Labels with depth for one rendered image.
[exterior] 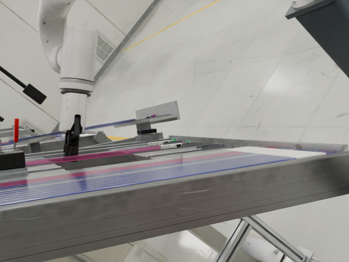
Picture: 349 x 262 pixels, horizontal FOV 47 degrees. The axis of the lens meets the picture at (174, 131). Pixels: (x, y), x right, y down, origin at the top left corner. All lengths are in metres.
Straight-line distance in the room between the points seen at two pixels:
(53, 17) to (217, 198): 0.71
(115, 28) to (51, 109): 2.24
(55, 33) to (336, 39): 0.81
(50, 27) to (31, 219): 0.73
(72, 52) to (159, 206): 0.63
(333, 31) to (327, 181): 0.73
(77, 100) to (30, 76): 7.62
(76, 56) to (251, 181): 0.62
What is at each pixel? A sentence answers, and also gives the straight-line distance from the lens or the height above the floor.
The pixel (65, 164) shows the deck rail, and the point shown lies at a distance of 1.14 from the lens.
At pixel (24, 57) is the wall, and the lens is 8.66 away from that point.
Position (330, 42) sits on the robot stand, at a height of 0.55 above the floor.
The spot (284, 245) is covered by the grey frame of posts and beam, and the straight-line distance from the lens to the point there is 1.57.
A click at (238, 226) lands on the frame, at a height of 0.32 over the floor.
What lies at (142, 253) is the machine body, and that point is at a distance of 1.18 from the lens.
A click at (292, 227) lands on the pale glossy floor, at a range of 1.76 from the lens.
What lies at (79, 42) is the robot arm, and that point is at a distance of 1.04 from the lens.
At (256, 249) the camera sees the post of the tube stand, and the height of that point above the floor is 0.01.
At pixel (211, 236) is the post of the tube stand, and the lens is 1.60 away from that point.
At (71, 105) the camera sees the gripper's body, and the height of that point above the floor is 1.03.
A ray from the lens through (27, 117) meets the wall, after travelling 8.56.
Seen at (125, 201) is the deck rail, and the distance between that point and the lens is 0.47.
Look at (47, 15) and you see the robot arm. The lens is 1.08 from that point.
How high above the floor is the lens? 1.15
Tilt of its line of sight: 20 degrees down
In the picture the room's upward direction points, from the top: 50 degrees counter-clockwise
